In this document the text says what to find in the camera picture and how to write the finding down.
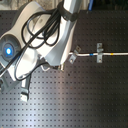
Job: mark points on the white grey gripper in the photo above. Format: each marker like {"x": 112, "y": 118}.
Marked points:
{"x": 7, "y": 84}

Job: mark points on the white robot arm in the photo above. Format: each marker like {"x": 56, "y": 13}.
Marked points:
{"x": 37, "y": 38}

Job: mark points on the left metal cable clip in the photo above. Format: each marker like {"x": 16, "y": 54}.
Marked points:
{"x": 74, "y": 54}

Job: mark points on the metal cable clip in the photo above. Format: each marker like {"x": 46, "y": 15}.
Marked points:
{"x": 99, "y": 52}
{"x": 74, "y": 54}

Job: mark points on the right metal cable clip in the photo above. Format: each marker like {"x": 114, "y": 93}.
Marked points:
{"x": 99, "y": 52}

